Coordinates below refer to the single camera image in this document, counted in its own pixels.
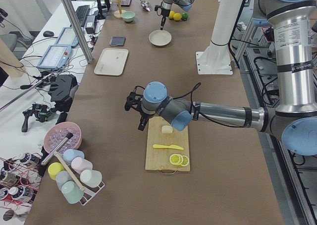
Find far blue teach pendant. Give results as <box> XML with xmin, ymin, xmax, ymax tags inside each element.
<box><xmin>55</xmin><ymin>27</ymin><xmax>78</xmax><ymax>48</ymax></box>

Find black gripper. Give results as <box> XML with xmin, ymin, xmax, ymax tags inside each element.
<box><xmin>138</xmin><ymin>111</ymin><xmax>154</xmax><ymax>131</ymax></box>
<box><xmin>160</xmin><ymin>8</ymin><xmax>168</xmax><ymax>30</ymax></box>

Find yellow lemon far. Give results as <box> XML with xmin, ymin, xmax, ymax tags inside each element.
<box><xmin>168</xmin><ymin>11</ymin><xmax>175</xmax><ymax>19</ymax></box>

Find blue teach pendant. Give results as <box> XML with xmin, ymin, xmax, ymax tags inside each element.
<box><xmin>55</xmin><ymin>27</ymin><xmax>78</xmax><ymax>48</ymax></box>
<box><xmin>37</xmin><ymin>45</ymin><xmax>72</xmax><ymax>70</ymax></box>

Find yellow plastic knife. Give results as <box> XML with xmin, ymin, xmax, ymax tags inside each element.
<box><xmin>153</xmin><ymin>144</ymin><xmax>184</xmax><ymax>151</ymax></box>

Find grey cup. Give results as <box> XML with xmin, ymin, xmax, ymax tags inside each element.
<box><xmin>55</xmin><ymin>170</ymin><xmax>72</xmax><ymax>191</ymax></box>

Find near blue teach pendant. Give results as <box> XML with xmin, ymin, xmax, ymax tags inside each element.
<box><xmin>37</xmin><ymin>45</ymin><xmax>72</xmax><ymax>70</ymax></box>

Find pink cup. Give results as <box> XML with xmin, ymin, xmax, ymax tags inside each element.
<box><xmin>71</xmin><ymin>157</ymin><xmax>93</xmax><ymax>174</ymax></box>

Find white cup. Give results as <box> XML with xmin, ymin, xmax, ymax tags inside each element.
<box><xmin>80</xmin><ymin>169</ymin><xmax>102</xmax><ymax>188</ymax></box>

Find cream rabbit tray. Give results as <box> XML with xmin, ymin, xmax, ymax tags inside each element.
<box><xmin>94</xmin><ymin>48</ymin><xmax>129</xmax><ymax>76</ymax></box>

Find black computer mouse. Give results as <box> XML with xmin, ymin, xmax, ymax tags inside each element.
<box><xmin>43</xmin><ymin>31</ymin><xmax>54</xmax><ymax>37</ymax></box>

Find yellow cup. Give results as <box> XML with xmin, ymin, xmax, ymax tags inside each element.
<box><xmin>48</xmin><ymin>162</ymin><xmax>65</xmax><ymax>180</ymax></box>

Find grey folded cloth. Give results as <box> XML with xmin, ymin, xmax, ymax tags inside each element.
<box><xmin>109</xmin><ymin>36</ymin><xmax>126</xmax><ymax>47</ymax></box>

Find yellow lemon near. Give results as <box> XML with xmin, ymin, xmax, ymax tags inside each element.
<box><xmin>173</xmin><ymin>13</ymin><xmax>182</xmax><ymax>21</ymax></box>

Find white steamed bun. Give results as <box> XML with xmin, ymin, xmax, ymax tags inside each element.
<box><xmin>161</xmin><ymin>125</ymin><xmax>173</xmax><ymax>134</ymax></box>

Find green lime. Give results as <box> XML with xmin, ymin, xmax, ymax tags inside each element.
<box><xmin>181</xmin><ymin>12</ymin><xmax>189</xmax><ymax>21</ymax></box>

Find black keyboard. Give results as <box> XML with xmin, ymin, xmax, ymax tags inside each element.
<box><xmin>75</xmin><ymin>5</ymin><xmax>90</xmax><ymax>27</ymax></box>

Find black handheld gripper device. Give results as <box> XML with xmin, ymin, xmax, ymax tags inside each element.
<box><xmin>21</xmin><ymin>103</ymin><xmax>56</xmax><ymax>132</ymax></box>

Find lemon slices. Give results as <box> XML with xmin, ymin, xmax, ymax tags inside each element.
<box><xmin>169</xmin><ymin>154</ymin><xmax>190</xmax><ymax>167</ymax></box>

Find white camera pillar base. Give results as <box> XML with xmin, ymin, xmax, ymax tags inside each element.
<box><xmin>196</xmin><ymin>0</ymin><xmax>245</xmax><ymax>75</ymax></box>

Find mint green bowl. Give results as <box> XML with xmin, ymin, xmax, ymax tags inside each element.
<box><xmin>122</xmin><ymin>11</ymin><xmax>135</xmax><ymax>23</ymax></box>

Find pink bowl of ice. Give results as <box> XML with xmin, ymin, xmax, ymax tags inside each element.
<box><xmin>44</xmin><ymin>122</ymin><xmax>82</xmax><ymax>154</ymax></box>

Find mint green cup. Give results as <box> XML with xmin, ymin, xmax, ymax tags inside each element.
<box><xmin>61</xmin><ymin>181</ymin><xmax>84</xmax><ymax>204</ymax></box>

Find blue cup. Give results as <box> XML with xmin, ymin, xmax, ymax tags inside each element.
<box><xmin>63</xmin><ymin>149</ymin><xmax>85</xmax><ymax>166</ymax></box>

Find aluminium frame post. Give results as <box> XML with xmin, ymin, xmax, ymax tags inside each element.
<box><xmin>61</xmin><ymin>0</ymin><xmax>93</xmax><ymax>63</ymax></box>

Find cream round plate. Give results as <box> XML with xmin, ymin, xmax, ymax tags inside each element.
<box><xmin>149</xmin><ymin>30</ymin><xmax>172</xmax><ymax>47</ymax></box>

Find metal rod black tip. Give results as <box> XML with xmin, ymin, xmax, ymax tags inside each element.
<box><xmin>41</xmin><ymin>132</ymin><xmax>73</xmax><ymax>166</ymax></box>

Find metal scoop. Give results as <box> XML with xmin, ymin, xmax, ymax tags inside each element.
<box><xmin>139</xmin><ymin>0</ymin><xmax>152</xmax><ymax>12</ymax></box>

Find wooden mug tree stand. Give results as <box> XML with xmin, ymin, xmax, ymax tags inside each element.
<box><xmin>110</xmin><ymin>0</ymin><xmax>129</xmax><ymax>19</ymax></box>

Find white cup rack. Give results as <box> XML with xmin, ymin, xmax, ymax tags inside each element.
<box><xmin>79</xmin><ymin>181</ymin><xmax>106</xmax><ymax>206</ymax></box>

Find yellow lemon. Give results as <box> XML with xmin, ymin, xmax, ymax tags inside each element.
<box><xmin>168</xmin><ymin>11</ymin><xmax>175</xmax><ymax>19</ymax></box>
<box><xmin>173</xmin><ymin>13</ymin><xmax>182</xmax><ymax>21</ymax></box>

